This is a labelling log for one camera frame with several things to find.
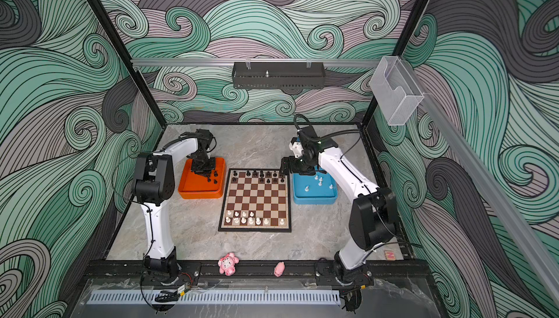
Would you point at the black perforated wall shelf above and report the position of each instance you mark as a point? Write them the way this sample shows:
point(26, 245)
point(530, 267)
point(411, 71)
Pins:
point(278, 76)

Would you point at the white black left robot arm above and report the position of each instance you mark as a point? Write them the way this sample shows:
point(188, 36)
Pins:
point(154, 183)

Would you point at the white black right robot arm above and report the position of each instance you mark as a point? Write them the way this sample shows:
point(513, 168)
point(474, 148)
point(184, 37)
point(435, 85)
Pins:
point(373, 216)

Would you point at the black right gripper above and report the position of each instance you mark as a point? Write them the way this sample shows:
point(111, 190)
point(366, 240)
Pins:
point(294, 169)

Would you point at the orange plastic tray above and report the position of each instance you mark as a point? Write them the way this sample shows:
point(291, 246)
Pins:
point(194, 186)

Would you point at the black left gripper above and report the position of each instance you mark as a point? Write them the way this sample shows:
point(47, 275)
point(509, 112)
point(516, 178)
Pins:
point(204, 172)

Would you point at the black front mounting rail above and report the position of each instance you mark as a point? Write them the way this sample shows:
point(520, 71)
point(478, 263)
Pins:
point(322, 272)

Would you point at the brown cream chessboard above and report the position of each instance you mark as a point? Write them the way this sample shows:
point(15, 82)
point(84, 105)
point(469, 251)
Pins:
point(252, 195)

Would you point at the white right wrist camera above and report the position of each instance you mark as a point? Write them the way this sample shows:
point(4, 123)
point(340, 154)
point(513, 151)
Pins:
point(296, 148)

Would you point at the blue plastic tray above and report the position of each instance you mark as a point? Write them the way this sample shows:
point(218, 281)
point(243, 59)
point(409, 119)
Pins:
point(319, 188)

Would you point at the white slotted cable duct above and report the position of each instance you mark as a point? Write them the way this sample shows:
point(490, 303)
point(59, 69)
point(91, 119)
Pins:
point(220, 297)

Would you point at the aluminium right wall rail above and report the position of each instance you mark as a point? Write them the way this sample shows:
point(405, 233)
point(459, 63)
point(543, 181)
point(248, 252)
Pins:
point(531, 246)

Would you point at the clear acrylic wall box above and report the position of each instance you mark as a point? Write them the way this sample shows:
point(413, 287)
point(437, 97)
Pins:
point(396, 89)

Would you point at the aluminium wall rail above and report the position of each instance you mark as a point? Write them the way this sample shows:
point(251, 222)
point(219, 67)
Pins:
point(531, 246)
point(229, 62)

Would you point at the aluminium back wall rail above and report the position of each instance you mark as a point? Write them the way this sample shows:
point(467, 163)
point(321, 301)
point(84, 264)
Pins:
point(229, 62)

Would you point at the small pink pig figurine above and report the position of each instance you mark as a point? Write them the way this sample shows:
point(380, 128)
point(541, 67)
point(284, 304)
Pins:
point(279, 269)

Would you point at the pink pig plush toy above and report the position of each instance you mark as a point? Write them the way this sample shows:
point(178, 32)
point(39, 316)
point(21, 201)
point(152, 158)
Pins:
point(227, 264)

